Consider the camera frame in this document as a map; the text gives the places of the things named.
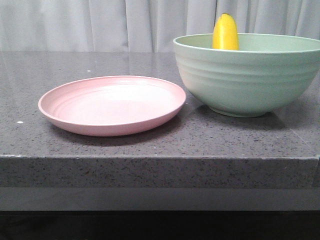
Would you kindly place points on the yellow banana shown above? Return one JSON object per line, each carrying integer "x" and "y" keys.
{"x": 225, "y": 34}

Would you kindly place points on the pink plate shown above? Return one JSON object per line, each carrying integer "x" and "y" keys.
{"x": 112, "y": 105}

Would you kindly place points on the green bowl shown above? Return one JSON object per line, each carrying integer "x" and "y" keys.
{"x": 267, "y": 72}

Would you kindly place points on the white curtain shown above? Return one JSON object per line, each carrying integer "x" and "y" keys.
{"x": 142, "y": 26}

